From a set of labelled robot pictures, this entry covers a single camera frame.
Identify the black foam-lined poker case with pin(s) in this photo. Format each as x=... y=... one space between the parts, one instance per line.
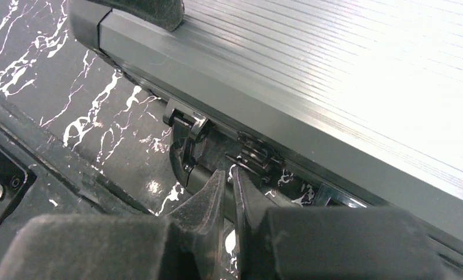
x=364 y=98

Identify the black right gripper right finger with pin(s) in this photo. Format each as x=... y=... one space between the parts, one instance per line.
x=278 y=242

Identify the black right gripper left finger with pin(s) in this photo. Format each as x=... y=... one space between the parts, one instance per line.
x=184 y=244

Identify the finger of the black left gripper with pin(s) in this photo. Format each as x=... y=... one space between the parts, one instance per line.
x=166 y=14

